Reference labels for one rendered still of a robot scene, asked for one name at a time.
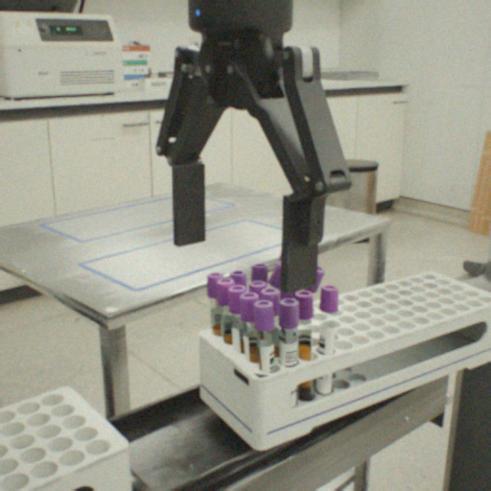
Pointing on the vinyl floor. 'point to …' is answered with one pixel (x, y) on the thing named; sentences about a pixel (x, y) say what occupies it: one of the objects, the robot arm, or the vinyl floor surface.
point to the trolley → (165, 266)
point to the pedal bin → (353, 200)
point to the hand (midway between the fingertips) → (239, 250)
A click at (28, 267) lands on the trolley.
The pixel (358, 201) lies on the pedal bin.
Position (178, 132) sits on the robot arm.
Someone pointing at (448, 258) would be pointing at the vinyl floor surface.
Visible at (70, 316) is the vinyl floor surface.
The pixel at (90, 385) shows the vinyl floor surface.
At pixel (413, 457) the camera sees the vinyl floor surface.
